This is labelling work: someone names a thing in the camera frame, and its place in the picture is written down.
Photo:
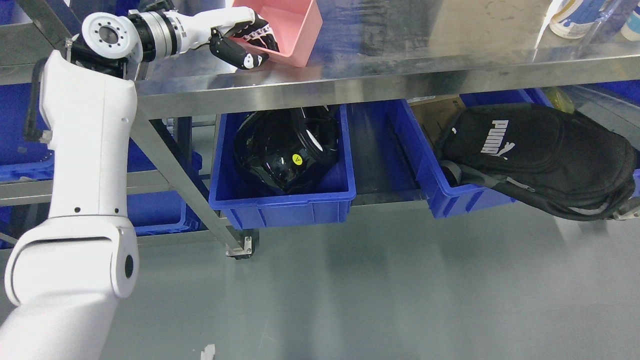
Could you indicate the black Puma backpack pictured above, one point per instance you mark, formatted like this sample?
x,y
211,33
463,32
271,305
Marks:
x,y
562,163

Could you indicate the stainless steel table frame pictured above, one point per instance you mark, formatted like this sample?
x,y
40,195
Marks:
x,y
374,50

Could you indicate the pink plastic storage box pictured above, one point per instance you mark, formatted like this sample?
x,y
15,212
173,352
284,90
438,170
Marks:
x,y
296,25

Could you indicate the black glossy helmet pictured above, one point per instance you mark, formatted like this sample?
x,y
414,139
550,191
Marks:
x,y
287,151

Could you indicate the blue bin left lower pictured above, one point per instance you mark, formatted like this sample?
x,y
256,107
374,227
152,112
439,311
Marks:
x,y
163,212

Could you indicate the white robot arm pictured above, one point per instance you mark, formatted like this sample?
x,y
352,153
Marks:
x,y
67,276

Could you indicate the cardboard box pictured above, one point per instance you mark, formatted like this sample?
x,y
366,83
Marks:
x,y
433,113

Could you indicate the blue bin with helmet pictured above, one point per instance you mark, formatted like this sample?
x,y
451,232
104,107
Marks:
x,y
249,208

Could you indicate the white teal container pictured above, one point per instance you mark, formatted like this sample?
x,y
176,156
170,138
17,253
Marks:
x,y
631,29

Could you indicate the white blue bottle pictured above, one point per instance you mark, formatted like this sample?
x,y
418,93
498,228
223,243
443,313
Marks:
x,y
574,18

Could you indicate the blue bin left upper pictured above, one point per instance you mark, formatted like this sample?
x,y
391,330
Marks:
x,y
20,160

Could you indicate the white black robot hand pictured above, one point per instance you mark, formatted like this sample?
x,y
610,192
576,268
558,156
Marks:
x,y
215,29

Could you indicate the blue bin with backpack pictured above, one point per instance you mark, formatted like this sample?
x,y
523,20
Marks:
x,y
444,200

